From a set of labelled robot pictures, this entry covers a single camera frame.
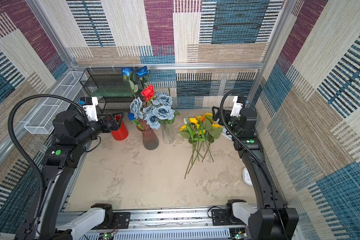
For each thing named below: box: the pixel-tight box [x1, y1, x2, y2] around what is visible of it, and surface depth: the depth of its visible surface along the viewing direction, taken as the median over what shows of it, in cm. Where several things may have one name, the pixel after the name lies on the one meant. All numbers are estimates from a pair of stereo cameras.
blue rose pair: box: [121, 66, 150, 98], surface depth 80 cm
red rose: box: [141, 84, 155, 102], surface depth 76 cm
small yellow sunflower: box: [187, 117, 199, 164], surface depth 104 cm
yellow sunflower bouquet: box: [201, 112, 217, 163], surface depth 104 cm
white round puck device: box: [242, 167, 253, 186], surface depth 85 cm
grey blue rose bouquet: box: [129, 92, 181, 130], surface depth 74 cm
